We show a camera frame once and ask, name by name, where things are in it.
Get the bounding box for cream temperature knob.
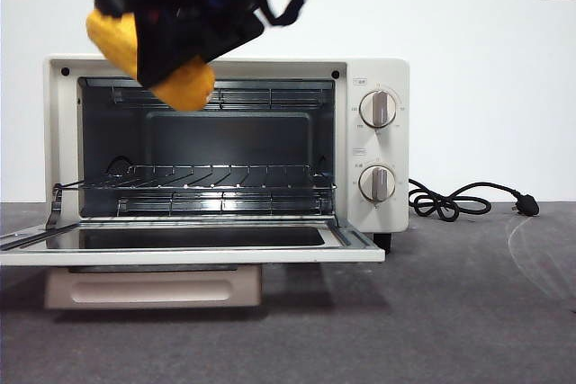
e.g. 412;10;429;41
358;89;398;129

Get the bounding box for glass oven door with handle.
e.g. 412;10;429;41
0;217;387;311

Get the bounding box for yellow corn cob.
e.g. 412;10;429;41
85;10;216;112

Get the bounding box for cream Toshiba toaster oven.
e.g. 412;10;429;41
43;54;410;254

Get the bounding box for black power cable with plug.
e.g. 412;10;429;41
407;176;540;219

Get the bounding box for metal wire oven rack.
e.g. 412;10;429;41
52;163;338;192

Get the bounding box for cream timer knob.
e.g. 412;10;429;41
358;165;397;203

